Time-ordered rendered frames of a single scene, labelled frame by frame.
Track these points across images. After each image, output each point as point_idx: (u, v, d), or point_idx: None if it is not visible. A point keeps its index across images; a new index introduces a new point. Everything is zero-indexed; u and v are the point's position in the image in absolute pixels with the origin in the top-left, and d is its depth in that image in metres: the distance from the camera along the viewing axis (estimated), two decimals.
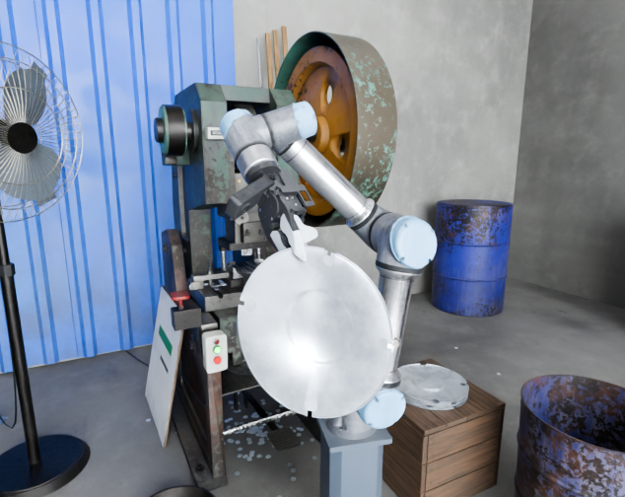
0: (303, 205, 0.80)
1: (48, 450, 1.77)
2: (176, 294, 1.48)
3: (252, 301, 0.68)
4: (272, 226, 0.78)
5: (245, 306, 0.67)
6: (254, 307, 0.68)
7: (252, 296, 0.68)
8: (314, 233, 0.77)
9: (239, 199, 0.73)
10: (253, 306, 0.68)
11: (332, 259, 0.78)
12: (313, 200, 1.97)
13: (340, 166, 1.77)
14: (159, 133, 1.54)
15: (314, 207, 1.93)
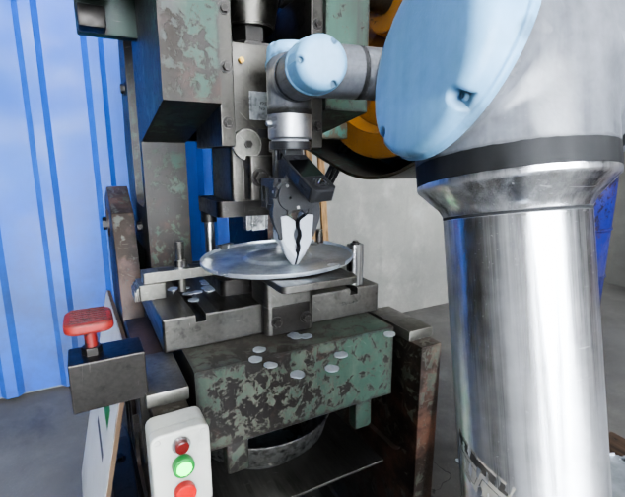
0: None
1: None
2: (79, 319, 0.57)
3: (316, 245, 0.91)
4: (291, 212, 0.72)
5: (314, 243, 0.92)
6: (312, 245, 0.91)
7: (320, 245, 0.91)
8: (295, 235, 0.79)
9: (333, 193, 0.67)
10: (312, 245, 0.91)
11: (332, 265, 0.74)
12: (358, 123, 1.13)
13: None
14: None
15: (359, 139, 1.11)
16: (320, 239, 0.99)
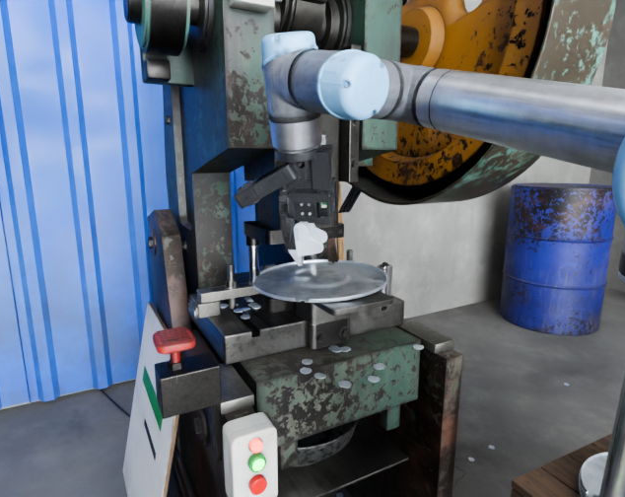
0: (319, 216, 0.67)
1: None
2: (168, 338, 0.67)
3: (334, 263, 1.04)
4: None
5: (330, 262, 1.05)
6: (330, 264, 1.03)
7: (337, 263, 1.04)
8: (318, 249, 0.70)
9: (240, 203, 0.68)
10: (331, 264, 1.04)
11: (380, 282, 0.88)
12: None
13: None
14: None
15: None
16: (351, 258, 1.10)
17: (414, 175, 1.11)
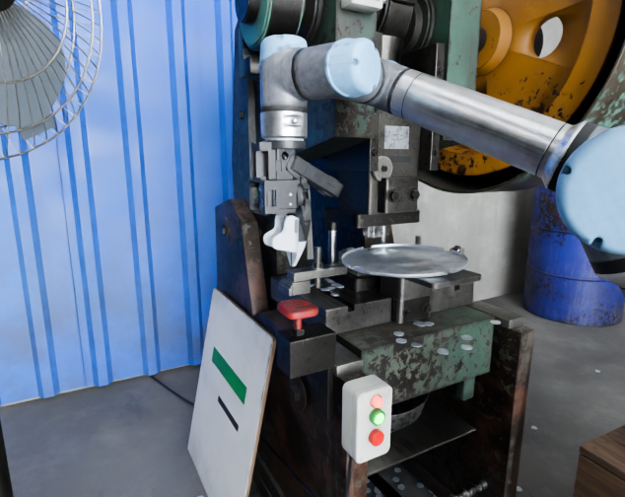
0: None
1: None
2: (294, 307, 0.75)
3: None
4: None
5: None
6: (391, 414, 1.18)
7: (355, 265, 0.96)
8: (267, 241, 0.74)
9: None
10: (391, 414, 1.18)
11: None
12: None
13: None
14: (251, 0, 0.81)
15: None
16: (420, 244, 1.18)
17: None
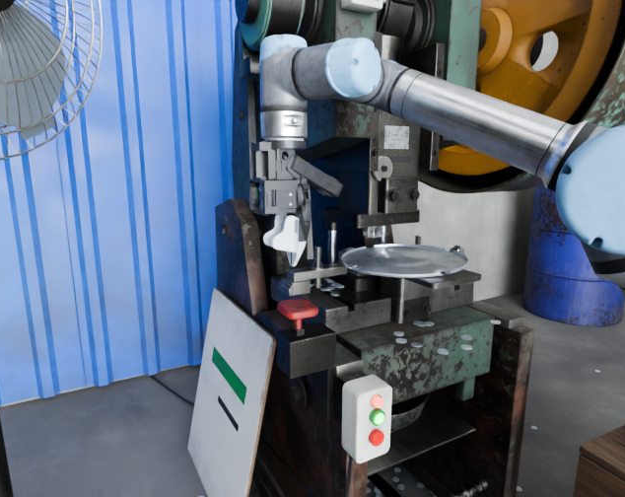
0: None
1: None
2: (294, 307, 0.75)
3: None
4: None
5: None
6: (391, 414, 1.18)
7: (433, 273, 0.88)
8: (267, 241, 0.74)
9: None
10: (391, 414, 1.18)
11: None
12: (466, 152, 1.23)
13: (540, 84, 1.04)
14: (251, 0, 0.81)
15: (473, 162, 1.20)
16: (420, 244, 1.18)
17: None
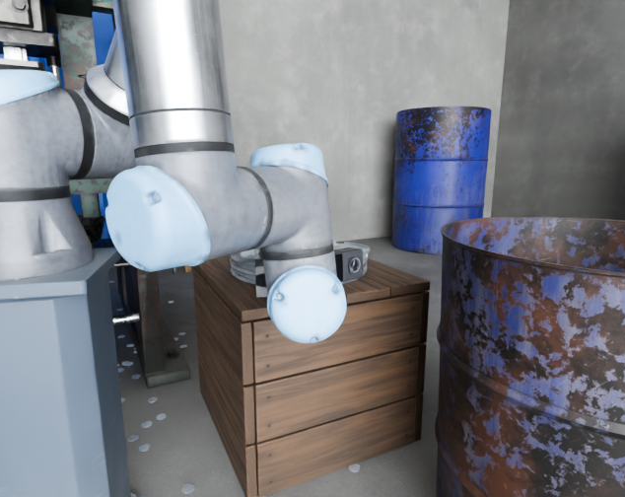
0: None
1: None
2: None
3: None
4: None
5: None
6: None
7: (246, 254, 0.79)
8: None
9: (353, 248, 0.64)
10: None
11: None
12: None
13: None
14: None
15: None
16: None
17: None
